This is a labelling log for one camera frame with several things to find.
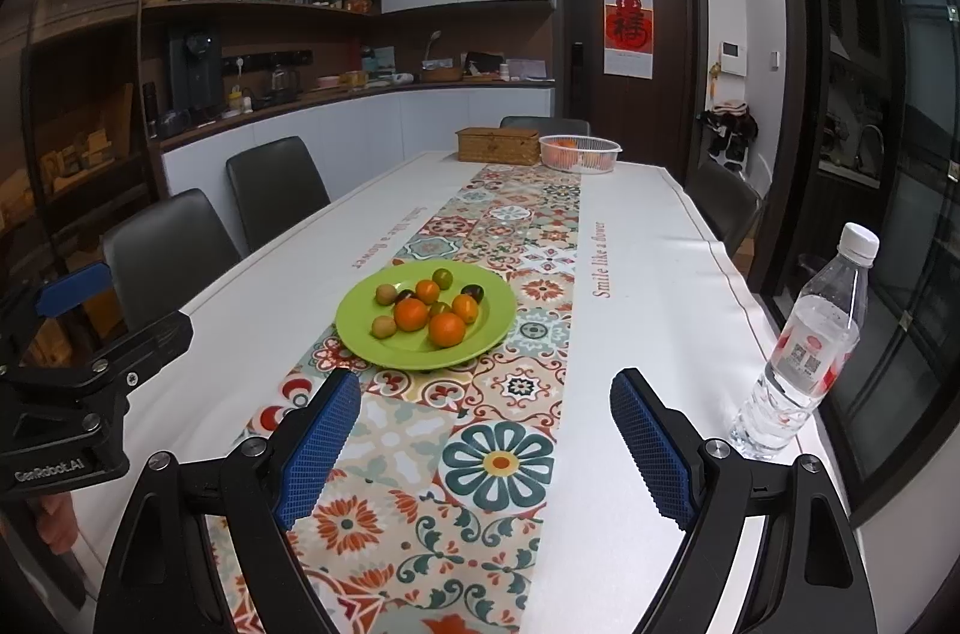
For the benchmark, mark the green plate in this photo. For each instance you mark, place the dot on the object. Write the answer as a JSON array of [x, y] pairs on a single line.
[[496, 319]]

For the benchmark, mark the dark leather chair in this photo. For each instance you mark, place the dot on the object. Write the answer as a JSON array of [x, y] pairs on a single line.
[[544, 126], [274, 184], [165, 251], [724, 203]]

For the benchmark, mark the shoe rack with shoes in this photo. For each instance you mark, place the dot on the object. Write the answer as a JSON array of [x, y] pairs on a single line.
[[727, 132]]

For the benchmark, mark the dark wooden door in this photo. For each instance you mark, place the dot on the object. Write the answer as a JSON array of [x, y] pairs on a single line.
[[675, 79]]

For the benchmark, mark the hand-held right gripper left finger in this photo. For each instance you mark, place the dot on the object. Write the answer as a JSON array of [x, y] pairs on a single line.
[[319, 446]]

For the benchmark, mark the clear plastic water bottle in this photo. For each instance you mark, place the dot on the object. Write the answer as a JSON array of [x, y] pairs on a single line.
[[806, 349]]

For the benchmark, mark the orange tomato on plate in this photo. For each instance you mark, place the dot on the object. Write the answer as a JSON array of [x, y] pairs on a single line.
[[427, 290]]

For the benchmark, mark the large orange tangerine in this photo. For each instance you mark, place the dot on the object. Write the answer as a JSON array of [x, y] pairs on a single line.
[[447, 329]]

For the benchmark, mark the metal faucet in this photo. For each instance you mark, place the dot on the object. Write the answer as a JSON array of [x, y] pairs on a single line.
[[870, 147]]

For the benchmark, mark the black water dispenser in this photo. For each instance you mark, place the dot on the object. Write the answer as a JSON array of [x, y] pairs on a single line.
[[193, 72]]

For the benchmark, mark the red wall calendar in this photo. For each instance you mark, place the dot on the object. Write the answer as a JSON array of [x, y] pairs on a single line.
[[628, 30]]

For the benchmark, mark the patterned table runner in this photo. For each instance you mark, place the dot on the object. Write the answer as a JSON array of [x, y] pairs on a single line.
[[495, 454]]

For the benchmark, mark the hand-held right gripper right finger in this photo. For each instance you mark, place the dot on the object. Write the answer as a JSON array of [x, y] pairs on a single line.
[[652, 446]]

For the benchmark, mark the woven wicker box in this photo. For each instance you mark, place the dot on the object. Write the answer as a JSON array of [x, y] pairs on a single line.
[[499, 145]]

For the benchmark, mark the small green tomato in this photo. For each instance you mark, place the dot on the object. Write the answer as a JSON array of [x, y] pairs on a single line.
[[442, 279]]

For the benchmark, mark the dark purple plum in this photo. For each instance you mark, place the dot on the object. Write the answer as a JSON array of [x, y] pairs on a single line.
[[472, 292], [406, 296]]

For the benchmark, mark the wicker basket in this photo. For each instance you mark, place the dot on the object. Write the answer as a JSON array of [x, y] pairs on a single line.
[[441, 74]]

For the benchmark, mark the white lower cabinet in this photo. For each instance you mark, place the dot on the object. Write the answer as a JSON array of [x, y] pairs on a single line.
[[420, 124]]

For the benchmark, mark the tan longan fruit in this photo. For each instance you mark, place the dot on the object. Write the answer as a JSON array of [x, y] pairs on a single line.
[[385, 294], [383, 326]]

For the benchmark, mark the clear plastic fruit basket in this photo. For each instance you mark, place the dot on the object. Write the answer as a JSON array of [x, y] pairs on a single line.
[[581, 158]]

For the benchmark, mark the white wall intercom panel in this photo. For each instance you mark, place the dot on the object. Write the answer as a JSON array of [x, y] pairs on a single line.
[[733, 58]]

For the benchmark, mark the person's left hand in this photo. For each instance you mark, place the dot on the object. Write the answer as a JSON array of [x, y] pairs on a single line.
[[54, 523]]

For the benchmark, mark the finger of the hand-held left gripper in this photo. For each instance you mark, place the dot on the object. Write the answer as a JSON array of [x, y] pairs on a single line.
[[71, 291], [150, 338]]

